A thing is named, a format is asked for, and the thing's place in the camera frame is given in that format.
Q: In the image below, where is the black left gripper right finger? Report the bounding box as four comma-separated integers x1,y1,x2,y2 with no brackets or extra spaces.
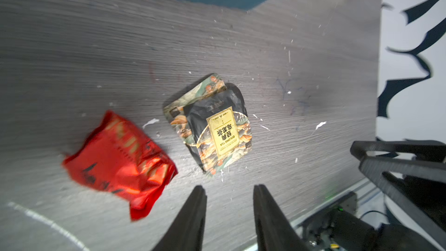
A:
253,184,308,251

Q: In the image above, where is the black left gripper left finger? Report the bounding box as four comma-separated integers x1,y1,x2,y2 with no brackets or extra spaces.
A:
153,185,207,251

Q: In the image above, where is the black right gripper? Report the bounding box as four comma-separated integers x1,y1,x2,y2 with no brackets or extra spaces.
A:
301,141,446,251

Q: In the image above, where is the yellow oolong tea bag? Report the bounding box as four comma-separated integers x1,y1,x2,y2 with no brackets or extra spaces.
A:
163,73,253,175

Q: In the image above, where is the red foil tea bag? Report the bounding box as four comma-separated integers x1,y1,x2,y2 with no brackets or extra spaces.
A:
62,110,178,221

